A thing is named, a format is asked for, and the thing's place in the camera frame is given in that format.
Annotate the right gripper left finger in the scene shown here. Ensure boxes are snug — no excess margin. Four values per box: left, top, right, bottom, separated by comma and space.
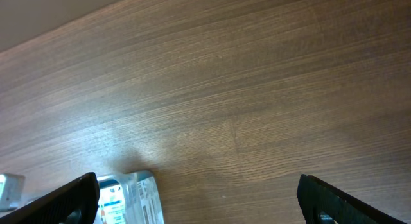
1, 172, 100, 224

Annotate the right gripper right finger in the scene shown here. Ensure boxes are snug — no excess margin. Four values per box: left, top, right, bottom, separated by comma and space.
297, 174, 405, 224

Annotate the white medicine box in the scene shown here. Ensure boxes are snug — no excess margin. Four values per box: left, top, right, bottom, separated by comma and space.
94, 179, 126, 224

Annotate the clear plastic container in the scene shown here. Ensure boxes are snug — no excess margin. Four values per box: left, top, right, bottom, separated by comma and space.
0, 169, 165, 224

